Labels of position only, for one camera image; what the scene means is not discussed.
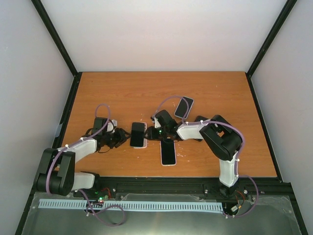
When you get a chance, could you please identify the light blue cable duct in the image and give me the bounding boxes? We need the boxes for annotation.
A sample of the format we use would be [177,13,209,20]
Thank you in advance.
[38,199,223,213]

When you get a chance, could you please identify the phone with teal edge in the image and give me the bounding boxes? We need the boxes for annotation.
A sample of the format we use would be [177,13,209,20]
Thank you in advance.
[161,141,176,165]

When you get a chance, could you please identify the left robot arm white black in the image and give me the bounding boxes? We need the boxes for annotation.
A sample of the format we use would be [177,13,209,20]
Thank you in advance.
[33,117,131,197]

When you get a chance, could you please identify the black phone green edge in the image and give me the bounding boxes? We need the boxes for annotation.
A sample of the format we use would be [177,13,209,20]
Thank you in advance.
[130,122,144,148]

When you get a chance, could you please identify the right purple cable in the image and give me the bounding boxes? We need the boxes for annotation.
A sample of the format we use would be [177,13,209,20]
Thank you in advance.
[153,95,259,218]

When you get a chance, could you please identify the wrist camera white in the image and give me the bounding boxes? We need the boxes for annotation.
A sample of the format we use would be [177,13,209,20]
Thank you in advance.
[107,119,117,133]
[151,117,161,129]

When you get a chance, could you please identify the pink phone case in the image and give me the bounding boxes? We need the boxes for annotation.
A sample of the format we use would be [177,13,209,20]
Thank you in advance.
[134,122,148,149]

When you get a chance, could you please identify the black phone case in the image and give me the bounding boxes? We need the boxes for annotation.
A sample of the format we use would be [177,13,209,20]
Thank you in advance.
[195,116,211,142]

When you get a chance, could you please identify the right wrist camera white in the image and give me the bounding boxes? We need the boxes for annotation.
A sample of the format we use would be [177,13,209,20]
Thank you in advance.
[151,117,161,129]

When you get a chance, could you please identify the black aluminium frame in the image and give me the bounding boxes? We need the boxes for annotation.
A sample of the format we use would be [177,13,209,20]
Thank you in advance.
[14,0,309,235]

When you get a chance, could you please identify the small circuit board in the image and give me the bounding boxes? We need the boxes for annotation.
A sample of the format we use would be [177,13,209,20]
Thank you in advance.
[94,188,111,203]

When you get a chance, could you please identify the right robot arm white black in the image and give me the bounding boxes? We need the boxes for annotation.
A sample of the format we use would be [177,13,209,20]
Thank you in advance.
[144,110,246,188]

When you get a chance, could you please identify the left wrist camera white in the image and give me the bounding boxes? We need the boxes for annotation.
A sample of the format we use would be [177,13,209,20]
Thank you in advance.
[107,119,117,133]

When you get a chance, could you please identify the light blue phone case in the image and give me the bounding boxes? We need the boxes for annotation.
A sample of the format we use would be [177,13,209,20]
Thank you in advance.
[174,96,195,120]

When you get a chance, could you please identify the white phone case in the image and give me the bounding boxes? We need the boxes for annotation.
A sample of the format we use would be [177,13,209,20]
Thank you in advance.
[160,141,177,167]

